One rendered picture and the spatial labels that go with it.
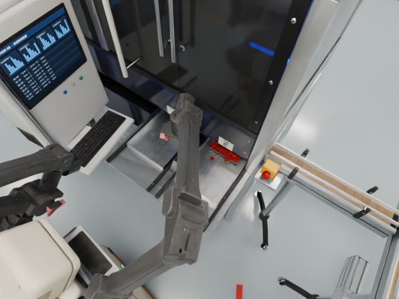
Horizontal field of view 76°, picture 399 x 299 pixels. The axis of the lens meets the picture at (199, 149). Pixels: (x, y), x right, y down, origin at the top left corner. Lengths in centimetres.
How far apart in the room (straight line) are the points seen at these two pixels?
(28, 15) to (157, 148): 80
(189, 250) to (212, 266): 155
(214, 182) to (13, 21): 108
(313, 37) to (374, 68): 323
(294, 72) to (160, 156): 85
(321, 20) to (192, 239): 61
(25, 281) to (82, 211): 159
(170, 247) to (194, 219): 8
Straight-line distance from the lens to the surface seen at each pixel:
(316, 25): 78
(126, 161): 144
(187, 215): 59
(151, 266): 65
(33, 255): 86
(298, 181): 145
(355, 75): 377
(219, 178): 137
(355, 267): 185
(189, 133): 75
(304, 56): 83
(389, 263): 149
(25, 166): 87
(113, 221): 228
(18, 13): 129
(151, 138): 150
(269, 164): 129
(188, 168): 66
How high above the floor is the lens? 211
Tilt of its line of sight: 58 degrees down
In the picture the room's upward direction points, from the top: 4 degrees clockwise
